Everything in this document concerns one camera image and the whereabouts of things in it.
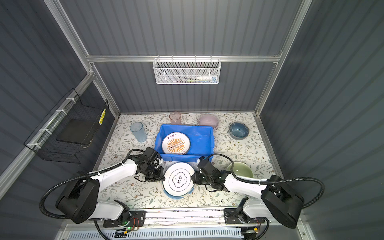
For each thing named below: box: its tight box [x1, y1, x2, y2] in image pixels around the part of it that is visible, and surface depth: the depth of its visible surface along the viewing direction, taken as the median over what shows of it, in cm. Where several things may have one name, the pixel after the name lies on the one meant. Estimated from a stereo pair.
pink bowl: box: [198, 114, 219, 129], surface depth 114 cm
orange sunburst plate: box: [161, 132, 191, 155], surface depth 101 cm
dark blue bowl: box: [229, 122, 250, 140], surface depth 107 cm
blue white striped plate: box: [163, 186, 195, 199], surface depth 80 cm
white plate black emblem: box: [163, 162, 195, 197], surface depth 86 cm
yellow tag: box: [98, 108, 106, 126], surface depth 84 cm
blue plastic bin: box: [155, 124, 215, 162], surface depth 103 cm
